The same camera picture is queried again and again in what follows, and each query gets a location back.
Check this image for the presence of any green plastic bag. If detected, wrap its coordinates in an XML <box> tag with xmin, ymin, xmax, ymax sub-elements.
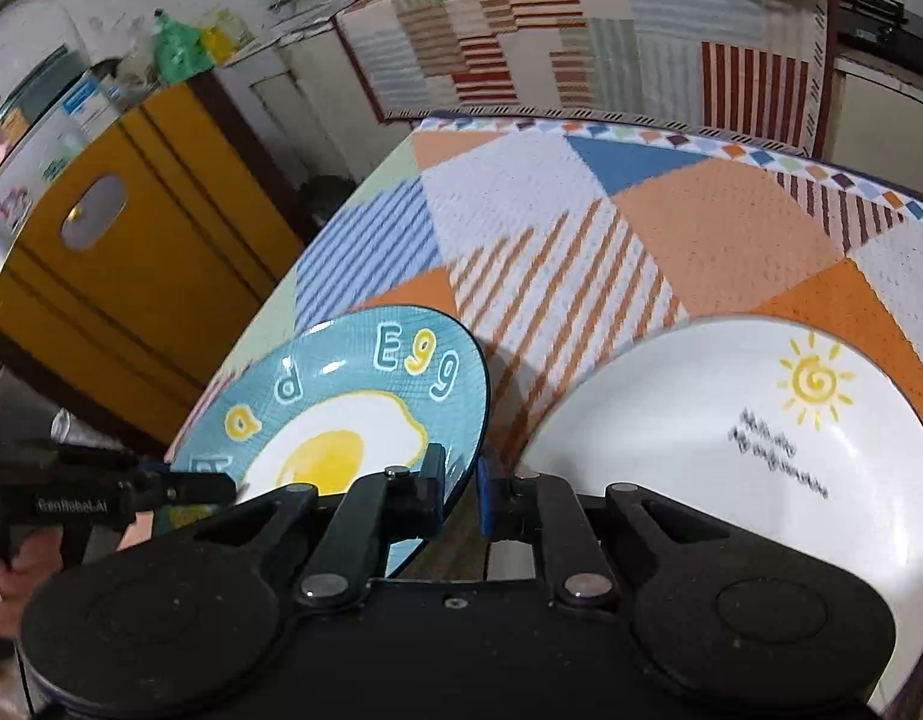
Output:
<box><xmin>152</xmin><ymin>11</ymin><xmax>209</xmax><ymax>87</ymax></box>

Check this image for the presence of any black stove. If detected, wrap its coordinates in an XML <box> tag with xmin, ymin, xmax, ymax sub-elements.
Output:
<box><xmin>836</xmin><ymin>0</ymin><xmax>923</xmax><ymax>53</ymax></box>

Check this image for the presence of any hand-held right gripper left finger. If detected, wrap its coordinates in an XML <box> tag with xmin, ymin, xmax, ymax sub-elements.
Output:
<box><xmin>195</xmin><ymin>444</ymin><xmax>449</xmax><ymax>608</ymax></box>

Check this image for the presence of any patchwork tablecloth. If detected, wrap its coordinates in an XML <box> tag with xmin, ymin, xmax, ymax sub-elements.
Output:
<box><xmin>165</xmin><ymin>116</ymin><xmax>923</xmax><ymax>586</ymax></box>

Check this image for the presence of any blue fried egg plate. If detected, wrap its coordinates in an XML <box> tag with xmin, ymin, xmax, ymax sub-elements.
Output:
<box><xmin>165</xmin><ymin>305</ymin><xmax>492</xmax><ymax>578</ymax></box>

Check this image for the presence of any white cabinet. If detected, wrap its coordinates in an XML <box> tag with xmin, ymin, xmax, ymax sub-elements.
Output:
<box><xmin>214</xmin><ymin>34</ymin><xmax>391</xmax><ymax>192</ymax></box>

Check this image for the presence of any person's left hand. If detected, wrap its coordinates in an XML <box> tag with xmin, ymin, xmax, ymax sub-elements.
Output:
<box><xmin>0</xmin><ymin>525</ymin><xmax>68</xmax><ymax>661</ymax></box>

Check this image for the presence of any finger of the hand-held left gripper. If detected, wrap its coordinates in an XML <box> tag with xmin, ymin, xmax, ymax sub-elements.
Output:
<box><xmin>129</xmin><ymin>463</ymin><xmax>239</xmax><ymax>515</ymax></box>

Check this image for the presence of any white sun print plate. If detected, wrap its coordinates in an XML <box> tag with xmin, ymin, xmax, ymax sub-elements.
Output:
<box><xmin>506</xmin><ymin>315</ymin><xmax>923</xmax><ymax>720</ymax></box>

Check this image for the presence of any patchwork striped cabinet cloth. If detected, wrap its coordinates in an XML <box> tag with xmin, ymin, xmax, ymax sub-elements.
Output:
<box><xmin>333</xmin><ymin>0</ymin><xmax>844</xmax><ymax>158</ymax></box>

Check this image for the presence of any white refrigerator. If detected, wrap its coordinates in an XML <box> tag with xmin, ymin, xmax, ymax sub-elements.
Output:
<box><xmin>0</xmin><ymin>11</ymin><xmax>125</xmax><ymax>241</ymax></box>

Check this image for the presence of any yellow plastic bag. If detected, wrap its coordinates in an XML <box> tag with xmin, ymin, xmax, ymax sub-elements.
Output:
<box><xmin>199</xmin><ymin>11</ymin><xmax>256</xmax><ymax>65</ymax></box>

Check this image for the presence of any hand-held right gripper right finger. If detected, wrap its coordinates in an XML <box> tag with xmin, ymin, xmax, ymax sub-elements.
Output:
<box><xmin>477</xmin><ymin>456</ymin><xmax>706</xmax><ymax>610</ymax></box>

